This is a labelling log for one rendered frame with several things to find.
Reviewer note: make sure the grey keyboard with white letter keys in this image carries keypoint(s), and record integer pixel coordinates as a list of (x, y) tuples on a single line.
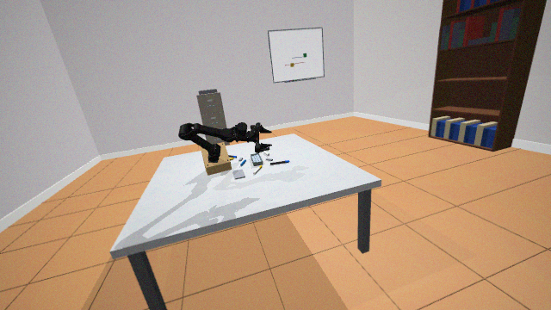
[(256, 159)]

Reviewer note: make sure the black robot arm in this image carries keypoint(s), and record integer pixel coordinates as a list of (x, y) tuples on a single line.
[(237, 133)]

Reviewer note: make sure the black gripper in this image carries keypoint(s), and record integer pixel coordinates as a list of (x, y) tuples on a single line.
[(258, 146)]

